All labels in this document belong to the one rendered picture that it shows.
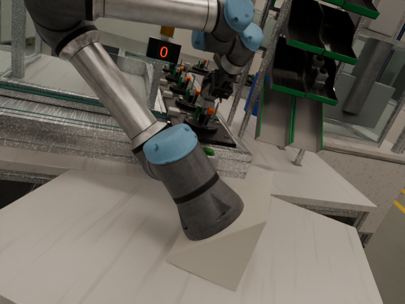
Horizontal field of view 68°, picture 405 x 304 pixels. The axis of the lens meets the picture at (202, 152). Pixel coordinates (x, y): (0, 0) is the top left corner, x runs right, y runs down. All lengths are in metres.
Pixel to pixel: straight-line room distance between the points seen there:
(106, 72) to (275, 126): 0.73
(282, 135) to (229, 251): 0.70
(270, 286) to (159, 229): 0.29
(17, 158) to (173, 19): 0.59
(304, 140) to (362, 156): 1.09
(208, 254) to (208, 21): 0.51
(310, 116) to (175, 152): 0.86
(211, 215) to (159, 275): 0.17
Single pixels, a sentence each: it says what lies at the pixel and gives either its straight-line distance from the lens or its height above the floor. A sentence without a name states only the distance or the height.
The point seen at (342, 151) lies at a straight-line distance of 2.24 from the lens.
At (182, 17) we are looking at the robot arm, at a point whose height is 1.34.
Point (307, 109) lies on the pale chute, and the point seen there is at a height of 1.13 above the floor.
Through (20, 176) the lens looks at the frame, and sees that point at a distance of 1.03.
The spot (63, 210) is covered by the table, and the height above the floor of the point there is 0.86.
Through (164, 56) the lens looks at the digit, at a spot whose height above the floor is 1.19.
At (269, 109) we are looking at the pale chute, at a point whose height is 1.10.
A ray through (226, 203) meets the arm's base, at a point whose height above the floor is 1.02.
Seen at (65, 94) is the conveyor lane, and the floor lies 0.95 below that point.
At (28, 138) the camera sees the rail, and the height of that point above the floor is 0.90.
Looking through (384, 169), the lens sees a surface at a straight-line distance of 2.53.
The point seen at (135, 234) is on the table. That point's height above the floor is 0.86.
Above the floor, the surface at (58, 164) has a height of 0.86.
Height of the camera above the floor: 1.35
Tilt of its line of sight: 23 degrees down
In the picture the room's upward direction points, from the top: 17 degrees clockwise
